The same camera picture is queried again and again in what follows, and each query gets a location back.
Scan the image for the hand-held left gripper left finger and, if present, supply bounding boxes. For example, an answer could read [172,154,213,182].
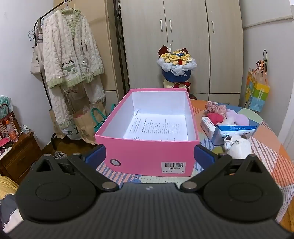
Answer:
[31,144,120,192]

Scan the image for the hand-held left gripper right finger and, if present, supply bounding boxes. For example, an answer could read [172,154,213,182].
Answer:
[179,145,264,192]

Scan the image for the white tissue pack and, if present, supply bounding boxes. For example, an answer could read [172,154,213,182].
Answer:
[201,116,218,139]

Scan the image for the blue wet wipes pack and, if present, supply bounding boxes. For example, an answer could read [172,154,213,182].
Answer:
[211,124,258,146]

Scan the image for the white plush toy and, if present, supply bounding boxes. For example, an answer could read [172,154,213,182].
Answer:
[223,135,253,159]

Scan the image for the red knitted pouch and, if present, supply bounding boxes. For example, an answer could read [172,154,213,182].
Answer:
[207,113,225,127]

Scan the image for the white mesh bath pouf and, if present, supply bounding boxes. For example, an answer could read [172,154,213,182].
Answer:
[224,114,238,126]

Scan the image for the floral fabric scrunchie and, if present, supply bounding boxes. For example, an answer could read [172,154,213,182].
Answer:
[205,102,228,115]

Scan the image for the pink cardboard box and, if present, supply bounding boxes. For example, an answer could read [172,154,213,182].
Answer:
[95,88,200,177]

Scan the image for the purple plush toy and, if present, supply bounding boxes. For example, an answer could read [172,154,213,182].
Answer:
[226,109,250,126]

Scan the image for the brown paper bag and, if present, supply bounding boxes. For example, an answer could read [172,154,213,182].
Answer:
[72,101,107,145]

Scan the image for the white shopping bag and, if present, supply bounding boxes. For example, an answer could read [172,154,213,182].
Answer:
[63,115,81,140]

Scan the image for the printed paper sheet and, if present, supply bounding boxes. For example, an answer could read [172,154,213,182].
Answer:
[123,109,189,141]

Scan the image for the patchwork tablecloth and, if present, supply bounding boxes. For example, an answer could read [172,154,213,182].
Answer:
[95,99,294,230]

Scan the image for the white fleece pajama pants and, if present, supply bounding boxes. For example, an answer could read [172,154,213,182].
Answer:
[48,76,106,132]

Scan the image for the wooden nightstand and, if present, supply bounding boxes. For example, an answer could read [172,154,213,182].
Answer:
[0,131,43,184]

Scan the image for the black clothes rack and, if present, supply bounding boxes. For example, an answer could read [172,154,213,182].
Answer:
[34,0,80,150]

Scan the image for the colourful gift bag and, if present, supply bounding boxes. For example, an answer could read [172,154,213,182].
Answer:
[245,67,270,113]

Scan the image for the orange drink bottle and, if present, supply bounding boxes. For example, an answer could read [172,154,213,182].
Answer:
[6,119,19,143]

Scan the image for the yellow flower bouquet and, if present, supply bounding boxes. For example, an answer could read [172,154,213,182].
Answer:
[157,42,197,94]

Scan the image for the woven basket bag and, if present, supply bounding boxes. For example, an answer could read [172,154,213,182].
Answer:
[0,103,21,140]

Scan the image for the yellow grey bedding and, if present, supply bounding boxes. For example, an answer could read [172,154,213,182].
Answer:
[0,175,23,232]

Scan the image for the white printed plastic bag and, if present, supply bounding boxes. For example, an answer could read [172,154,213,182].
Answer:
[0,95,13,113]

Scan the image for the white fleece pajama top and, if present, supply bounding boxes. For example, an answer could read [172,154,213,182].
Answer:
[42,8,105,89]

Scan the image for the canvas tote bag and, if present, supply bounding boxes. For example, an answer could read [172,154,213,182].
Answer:
[30,17,45,74]

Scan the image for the light wooden wardrobe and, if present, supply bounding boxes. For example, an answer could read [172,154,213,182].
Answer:
[106,0,244,106]

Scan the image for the teal-handled bag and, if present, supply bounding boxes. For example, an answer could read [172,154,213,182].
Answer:
[91,104,117,136]

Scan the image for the black cord bundle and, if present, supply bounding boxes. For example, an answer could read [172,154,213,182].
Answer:
[256,49,269,69]

